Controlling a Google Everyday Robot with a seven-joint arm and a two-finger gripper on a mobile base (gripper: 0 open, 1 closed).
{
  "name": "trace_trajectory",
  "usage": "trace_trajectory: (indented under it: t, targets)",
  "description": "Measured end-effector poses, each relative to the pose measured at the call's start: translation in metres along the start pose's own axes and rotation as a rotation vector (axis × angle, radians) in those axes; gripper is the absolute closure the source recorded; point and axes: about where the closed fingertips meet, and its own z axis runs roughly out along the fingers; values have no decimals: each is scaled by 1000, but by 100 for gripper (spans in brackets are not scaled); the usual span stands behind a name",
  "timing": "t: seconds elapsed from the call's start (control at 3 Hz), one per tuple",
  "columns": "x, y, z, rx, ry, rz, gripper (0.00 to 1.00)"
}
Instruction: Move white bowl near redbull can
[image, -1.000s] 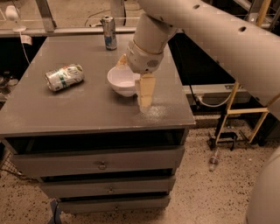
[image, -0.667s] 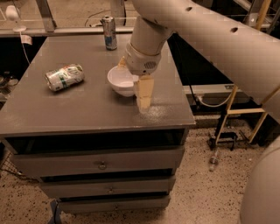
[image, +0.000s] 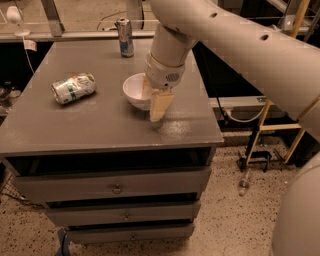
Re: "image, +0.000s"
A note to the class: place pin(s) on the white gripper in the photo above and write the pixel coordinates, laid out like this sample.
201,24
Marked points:
162,75

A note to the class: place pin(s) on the white bowl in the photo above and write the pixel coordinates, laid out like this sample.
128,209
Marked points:
132,88

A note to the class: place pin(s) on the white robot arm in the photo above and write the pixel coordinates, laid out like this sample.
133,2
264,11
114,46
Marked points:
285,70

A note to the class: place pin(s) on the redbull can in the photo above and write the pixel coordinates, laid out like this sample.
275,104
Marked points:
124,30

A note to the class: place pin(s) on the crushed green white can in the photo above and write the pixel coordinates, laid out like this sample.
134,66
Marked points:
73,88

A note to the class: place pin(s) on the grey drawer cabinet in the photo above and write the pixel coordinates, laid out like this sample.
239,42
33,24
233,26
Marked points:
103,132

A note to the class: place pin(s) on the top grey drawer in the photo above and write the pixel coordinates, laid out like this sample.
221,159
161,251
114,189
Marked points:
54,188

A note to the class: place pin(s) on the grey drawer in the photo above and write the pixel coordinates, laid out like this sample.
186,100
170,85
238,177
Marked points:
97,236
54,188
123,213

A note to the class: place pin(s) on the metal railing bar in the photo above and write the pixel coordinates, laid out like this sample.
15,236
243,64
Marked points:
66,36

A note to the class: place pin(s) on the plastic bottle on floor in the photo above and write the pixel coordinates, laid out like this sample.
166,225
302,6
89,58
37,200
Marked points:
244,184

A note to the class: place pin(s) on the bottom grey drawer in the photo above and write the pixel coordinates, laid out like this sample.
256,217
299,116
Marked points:
97,236

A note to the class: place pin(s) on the middle grey drawer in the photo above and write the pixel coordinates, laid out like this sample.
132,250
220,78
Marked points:
123,213

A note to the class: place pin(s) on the white desk lamp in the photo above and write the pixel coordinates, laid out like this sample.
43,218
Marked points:
14,15

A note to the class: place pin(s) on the wooden yellow easel frame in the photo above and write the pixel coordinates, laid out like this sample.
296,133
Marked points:
291,22

